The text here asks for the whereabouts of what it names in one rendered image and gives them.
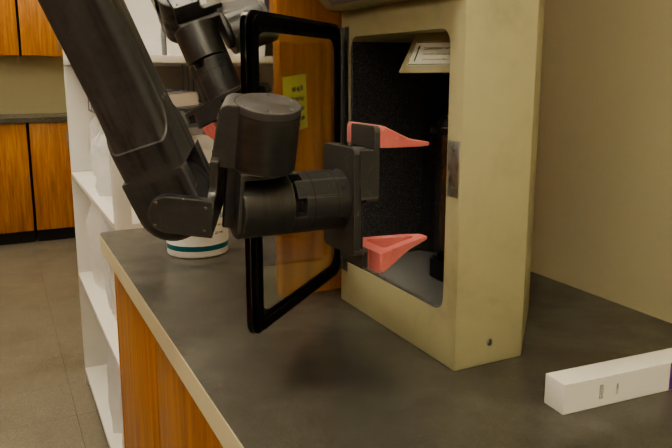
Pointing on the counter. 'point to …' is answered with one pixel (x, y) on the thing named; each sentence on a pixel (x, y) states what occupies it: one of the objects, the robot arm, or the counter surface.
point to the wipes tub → (193, 248)
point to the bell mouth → (428, 54)
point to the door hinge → (344, 99)
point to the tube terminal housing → (474, 156)
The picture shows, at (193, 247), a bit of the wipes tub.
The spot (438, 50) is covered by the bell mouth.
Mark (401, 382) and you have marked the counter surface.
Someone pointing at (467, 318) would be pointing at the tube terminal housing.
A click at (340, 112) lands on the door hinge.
